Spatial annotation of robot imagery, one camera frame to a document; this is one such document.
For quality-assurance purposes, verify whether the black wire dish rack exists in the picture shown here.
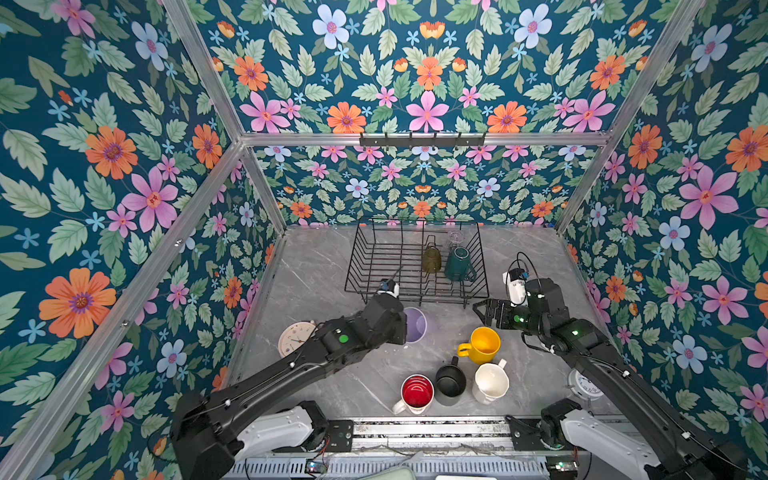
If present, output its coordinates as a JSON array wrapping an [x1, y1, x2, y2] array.
[[344, 218, 490, 307]]

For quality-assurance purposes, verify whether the dark green mug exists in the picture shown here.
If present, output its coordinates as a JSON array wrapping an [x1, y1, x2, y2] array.
[[445, 246, 477, 282]]

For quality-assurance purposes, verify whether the clear plastic cup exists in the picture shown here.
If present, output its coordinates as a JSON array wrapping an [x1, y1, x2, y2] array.
[[448, 230, 465, 251]]

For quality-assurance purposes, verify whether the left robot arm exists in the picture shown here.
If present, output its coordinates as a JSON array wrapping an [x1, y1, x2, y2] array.
[[170, 293, 407, 479]]

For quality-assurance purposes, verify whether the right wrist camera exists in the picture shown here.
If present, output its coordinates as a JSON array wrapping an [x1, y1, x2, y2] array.
[[502, 267, 528, 307]]

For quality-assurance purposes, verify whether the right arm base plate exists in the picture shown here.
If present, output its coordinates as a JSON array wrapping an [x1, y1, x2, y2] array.
[[504, 415, 574, 451]]

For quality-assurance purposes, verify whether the white alarm clock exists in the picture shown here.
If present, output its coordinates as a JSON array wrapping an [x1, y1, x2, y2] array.
[[567, 369, 604, 401]]

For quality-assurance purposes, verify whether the pink alarm clock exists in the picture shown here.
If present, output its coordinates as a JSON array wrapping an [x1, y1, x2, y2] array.
[[278, 321, 316, 358]]

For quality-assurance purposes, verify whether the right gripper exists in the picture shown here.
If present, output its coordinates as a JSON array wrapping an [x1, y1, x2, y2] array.
[[471, 299, 548, 340]]

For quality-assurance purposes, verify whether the white cream mug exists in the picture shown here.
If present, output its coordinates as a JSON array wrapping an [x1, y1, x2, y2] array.
[[472, 359, 510, 405]]

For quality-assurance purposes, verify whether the red and white mug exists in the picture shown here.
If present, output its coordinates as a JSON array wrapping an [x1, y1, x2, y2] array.
[[392, 374, 435, 415]]

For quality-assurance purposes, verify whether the yellow mug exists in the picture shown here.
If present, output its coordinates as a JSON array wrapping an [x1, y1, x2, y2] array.
[[457, 327, 502, 365]]

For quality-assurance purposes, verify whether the olive glass cup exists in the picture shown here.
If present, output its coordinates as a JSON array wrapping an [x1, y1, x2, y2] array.
[[421, 234, 442, 274]]

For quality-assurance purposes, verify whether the black mug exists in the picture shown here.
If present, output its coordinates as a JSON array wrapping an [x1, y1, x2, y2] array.
[[434, 356, 467, 404]]

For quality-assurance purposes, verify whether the black hook rail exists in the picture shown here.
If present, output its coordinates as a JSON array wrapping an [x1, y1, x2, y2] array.
[[358, 132, 486, 149]]

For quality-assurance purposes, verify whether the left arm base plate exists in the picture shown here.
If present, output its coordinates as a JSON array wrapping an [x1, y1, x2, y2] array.
[[325, 419, 355, 453]]

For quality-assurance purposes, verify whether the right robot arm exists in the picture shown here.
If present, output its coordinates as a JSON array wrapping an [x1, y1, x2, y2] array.
[[472, 278, 748, 479]]

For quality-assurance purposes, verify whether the lilac plastic cup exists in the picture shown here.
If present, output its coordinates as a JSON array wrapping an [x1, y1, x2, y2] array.
[[404, 307, 428, 344]]

